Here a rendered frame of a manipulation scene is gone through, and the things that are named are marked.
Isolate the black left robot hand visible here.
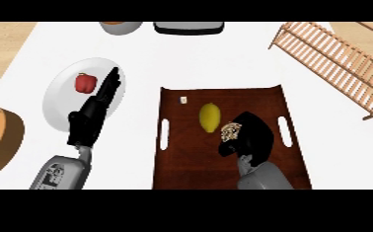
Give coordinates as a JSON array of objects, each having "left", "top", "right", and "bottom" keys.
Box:
[{"left": 65, "top": 66, "right": 122, "bottom": 149}]

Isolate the grey and black appliance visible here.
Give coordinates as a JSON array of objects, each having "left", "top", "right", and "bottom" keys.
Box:
[{"left": 153, "top": 22, "right": 226, "bottom": 36}]

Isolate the cupcake with pale frosting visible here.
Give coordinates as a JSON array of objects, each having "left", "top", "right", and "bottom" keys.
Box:
[{"left": 218, "top": 120, "right": 243, "bottom": 143}]

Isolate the dark brown wooden tray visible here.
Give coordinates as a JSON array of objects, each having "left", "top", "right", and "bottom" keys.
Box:
[{"left": 152, "top": 84, "right": 313, "bottom": 191}]

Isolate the brown round wooden board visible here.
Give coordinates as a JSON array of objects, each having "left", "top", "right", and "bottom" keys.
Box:
[{"left": 0, "top": 108, "right": 27, "bottom": 172}]

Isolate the white round plate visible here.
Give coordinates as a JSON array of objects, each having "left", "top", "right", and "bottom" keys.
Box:
[{"left": 41, "top": 56, "right": 127, "bottom": 133}]

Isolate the grey bowl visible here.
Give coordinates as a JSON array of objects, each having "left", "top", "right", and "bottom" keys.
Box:
[{"left": 99, "top": 22, "right": 145, "bottom": 37}]

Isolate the red bell pepper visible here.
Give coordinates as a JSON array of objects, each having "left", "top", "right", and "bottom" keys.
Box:
[{"left": 72, "top": 72, "right": 99, "bottom": 95}]

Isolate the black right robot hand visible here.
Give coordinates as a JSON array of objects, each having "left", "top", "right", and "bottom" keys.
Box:
[{"left": 217, "top": 111, "right": 276, "bottom": 168}]

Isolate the pale wooden slatted shelf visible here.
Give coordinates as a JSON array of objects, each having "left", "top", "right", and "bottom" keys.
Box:
[{"left": 267, "top": 22, "right": 373, "bottom": 121}]

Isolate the yellow lemon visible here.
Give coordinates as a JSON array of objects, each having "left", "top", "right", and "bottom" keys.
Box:
[{"left": 198, "top": 102, "right": 223, "bottom": 134}]

